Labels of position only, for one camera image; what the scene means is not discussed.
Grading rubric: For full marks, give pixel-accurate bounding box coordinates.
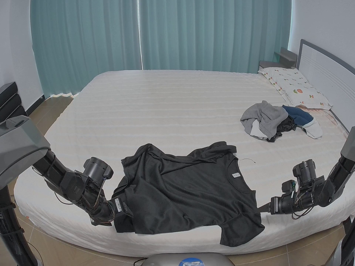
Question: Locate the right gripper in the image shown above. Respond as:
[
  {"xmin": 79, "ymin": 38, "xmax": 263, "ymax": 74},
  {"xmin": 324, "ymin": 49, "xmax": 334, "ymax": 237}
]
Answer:
[{"xmin": 270, "ymin": 194, "xmax": 298, "ymax": 215}]

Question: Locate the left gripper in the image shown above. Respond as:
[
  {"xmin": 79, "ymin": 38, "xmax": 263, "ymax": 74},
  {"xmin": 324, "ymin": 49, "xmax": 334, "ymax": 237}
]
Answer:
[{"xmin": 98, "ymin": 196, "xmax": 133, "ymax": 226}]

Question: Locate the black T-shirt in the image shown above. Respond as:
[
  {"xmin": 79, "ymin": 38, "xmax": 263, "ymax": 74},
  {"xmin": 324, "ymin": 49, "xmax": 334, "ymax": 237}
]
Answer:
[{"xmin": 111, "ymin": 141, "xmax": 265, "ymax": 246}]

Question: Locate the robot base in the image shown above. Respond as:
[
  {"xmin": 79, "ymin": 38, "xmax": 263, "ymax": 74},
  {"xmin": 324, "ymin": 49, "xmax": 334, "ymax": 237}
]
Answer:
[{"xmin": 141, "ymin": 253, "xmax": 236, "ymax": 266}]

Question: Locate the pile of clothes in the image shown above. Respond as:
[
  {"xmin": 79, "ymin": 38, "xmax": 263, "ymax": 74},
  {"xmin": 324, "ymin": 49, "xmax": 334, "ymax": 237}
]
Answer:
[{"xmin": 240, "ymin": 100, "xmax": 323, "ymax": 143}]

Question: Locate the bed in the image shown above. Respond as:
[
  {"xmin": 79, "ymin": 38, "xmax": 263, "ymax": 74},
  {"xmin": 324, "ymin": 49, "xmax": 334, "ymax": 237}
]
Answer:
[{"xmin": 14, "ymin": 39, "xmax": 355, "ymax": 258}]

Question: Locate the white printed pillow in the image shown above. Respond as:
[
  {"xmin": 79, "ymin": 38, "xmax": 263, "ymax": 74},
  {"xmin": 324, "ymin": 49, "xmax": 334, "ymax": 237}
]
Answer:
[{"xmin": 258, "ymin": 67, "xmax": 333, "ymax": 110}]

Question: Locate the grey bedside table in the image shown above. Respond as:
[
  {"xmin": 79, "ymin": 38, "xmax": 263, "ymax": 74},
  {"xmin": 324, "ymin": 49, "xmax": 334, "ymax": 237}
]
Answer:
[{"xmin": 259, "ymin": 47, "xmax": 298, "ymax": 70}]

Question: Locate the black chest of drawers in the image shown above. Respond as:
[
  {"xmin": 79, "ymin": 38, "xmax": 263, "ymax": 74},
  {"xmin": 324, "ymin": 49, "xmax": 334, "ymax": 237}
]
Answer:
[{"xmin": 0, "ymin": 82, "xmax": 28, "ymax": 121}]

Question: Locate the blue-green curtain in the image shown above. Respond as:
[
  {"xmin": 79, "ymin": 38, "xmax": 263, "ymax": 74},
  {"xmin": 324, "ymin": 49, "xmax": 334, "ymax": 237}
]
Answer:
[
  {"xmin": 30, "ymin": 0, "xmax": 142, "ymax": 98},
  {"xmin": 139, "ymin": 0, "xmax": 292, "ymax": 74}
]

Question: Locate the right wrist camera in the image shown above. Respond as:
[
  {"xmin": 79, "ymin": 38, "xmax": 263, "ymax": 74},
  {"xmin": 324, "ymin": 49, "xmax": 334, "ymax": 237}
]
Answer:
[{"xmin": 281, "ymin": 180, "xmax": 296, "ymax": 194}]

